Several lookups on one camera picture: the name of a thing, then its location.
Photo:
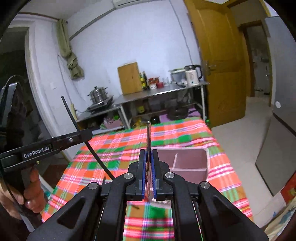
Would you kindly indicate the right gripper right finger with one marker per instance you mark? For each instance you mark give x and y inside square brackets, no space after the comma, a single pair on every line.
[161,189]

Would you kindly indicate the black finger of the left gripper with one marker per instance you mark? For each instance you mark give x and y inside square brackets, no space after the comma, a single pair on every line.
[65,141]

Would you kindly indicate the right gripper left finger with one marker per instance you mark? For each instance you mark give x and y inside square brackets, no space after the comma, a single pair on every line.
[135,189]

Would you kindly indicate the metal chopstick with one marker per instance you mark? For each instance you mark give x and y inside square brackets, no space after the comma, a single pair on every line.
[148,142]

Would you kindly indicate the black chopstick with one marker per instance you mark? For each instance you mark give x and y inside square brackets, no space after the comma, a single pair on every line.
[86,136]

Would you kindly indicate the metal kitchen shelf table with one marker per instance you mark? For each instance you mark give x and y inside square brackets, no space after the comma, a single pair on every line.
[137,108]

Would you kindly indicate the person's left hand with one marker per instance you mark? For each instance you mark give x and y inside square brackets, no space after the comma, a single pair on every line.
[33,196]

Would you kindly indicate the pink divided utensil holder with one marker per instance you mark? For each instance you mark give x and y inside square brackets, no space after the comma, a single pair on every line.
[191,163]

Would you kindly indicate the induction cooktop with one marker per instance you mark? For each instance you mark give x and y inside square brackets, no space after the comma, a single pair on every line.
[101,105]

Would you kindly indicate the pink basket on shelf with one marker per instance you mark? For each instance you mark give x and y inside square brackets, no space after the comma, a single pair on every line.
[109,123]

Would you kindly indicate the stainless steel steamer pot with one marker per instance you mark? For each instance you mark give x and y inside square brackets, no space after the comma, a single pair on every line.
[98,94]

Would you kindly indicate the low metal side shelf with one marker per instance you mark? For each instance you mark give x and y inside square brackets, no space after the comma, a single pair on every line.
[93,121]

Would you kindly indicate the green cloth hanging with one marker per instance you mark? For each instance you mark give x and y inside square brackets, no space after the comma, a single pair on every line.
[66,51]

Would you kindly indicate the black frying pan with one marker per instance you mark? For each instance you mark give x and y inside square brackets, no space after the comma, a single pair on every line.
[177,113]

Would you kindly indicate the wooden cutting board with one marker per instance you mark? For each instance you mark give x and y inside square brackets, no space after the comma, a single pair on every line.
[129,78]

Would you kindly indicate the dark oil bottle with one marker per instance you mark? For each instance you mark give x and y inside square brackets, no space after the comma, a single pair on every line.
[145,79]

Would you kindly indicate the red lidded jar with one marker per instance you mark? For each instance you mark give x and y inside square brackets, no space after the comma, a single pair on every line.
[160,85]

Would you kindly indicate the grey rice cooker box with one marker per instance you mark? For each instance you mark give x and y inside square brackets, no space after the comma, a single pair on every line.
[178,76]

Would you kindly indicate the white electric kettle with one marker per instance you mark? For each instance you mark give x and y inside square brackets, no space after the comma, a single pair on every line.
[193,74]

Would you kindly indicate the yellow wooden door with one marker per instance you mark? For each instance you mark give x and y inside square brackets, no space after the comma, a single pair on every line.
[222,60]

